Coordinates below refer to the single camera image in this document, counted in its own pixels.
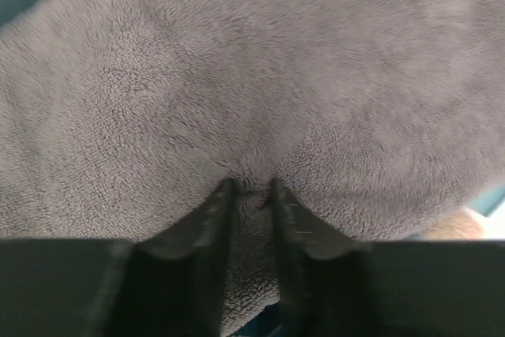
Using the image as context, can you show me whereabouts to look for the grey towel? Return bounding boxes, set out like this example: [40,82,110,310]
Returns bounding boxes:
[1,0,504,334]

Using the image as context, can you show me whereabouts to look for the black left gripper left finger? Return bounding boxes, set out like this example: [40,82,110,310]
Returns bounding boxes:
[1,179,236,337]

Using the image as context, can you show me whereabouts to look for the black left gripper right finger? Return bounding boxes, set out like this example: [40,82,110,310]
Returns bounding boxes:
[270,179,504,336]

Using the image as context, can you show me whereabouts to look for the teal and beige towel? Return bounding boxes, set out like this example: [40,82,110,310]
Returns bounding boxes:
[421,207,489,241]

